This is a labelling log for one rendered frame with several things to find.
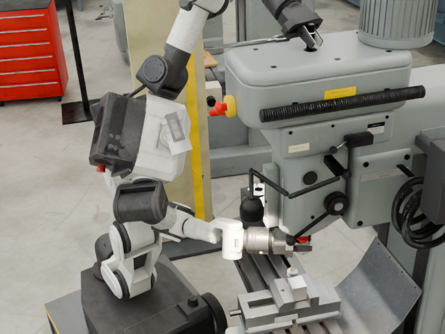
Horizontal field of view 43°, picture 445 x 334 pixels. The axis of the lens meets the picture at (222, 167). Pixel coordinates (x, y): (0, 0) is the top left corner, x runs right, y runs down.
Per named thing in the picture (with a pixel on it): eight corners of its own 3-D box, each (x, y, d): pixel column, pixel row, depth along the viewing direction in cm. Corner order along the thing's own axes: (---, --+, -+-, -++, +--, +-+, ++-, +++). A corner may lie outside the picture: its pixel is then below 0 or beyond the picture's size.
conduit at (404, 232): (400, 258, 161) (409, 197, 151) (372, 226, 175) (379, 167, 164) (457, 245, 165) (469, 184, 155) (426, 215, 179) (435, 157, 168)
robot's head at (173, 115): (168, 145, 176) (169, 144, 169) (159, 118, 176) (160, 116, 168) (187, 138, 177) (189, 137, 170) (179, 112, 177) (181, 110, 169)
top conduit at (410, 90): (263, 125, 142) (263, 112, 140) (257, 118, 145) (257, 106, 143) (425, 99, 151) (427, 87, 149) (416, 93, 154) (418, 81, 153)
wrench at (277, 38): (206, 52, 155) (206, 49, 154) (202, 48, 158) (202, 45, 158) (289, 40, 161) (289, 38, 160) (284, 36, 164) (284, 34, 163)
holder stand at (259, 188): (260, 252, 235) (260, 213, 225) (240, 223, 253) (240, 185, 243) (287, 245, 239) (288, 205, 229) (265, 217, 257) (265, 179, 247)
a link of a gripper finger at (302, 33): (312, 50, 152) (298, 33, 154) (316, 41, 149) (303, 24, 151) (307, 51, 151) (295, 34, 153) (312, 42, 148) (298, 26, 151)
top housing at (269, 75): (247, 136, 146) (246, 77, 138) (221, 97, 168) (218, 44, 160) (412, 109, 156) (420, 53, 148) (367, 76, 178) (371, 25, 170)
